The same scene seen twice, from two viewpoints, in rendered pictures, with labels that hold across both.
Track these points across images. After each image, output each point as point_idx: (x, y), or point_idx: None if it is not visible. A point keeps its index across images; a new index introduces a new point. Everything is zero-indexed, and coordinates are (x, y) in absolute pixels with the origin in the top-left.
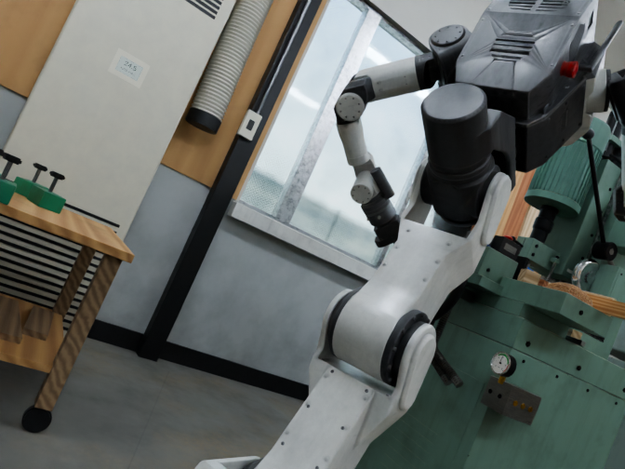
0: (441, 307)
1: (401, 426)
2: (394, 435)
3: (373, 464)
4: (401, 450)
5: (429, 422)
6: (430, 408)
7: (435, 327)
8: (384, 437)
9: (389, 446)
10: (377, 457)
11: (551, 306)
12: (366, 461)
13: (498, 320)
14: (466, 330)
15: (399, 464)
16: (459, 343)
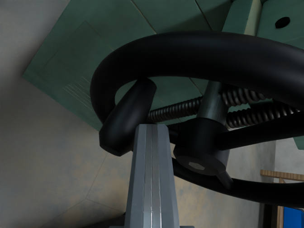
0: (192, 183)
1: (82, 84)
2: (75, 84)
3: (54, 84)
4: (85, 96)
5: (116, 102)
6: (117, 97)
7: (139, 33)
8: (62, 78)
9: (70, 87)
10: (57, 83)
11: (302, 144)
12: (45, 77)
13: (239, 107)
14: (189, 80)
15: (84, 100)
16: (172, 83)
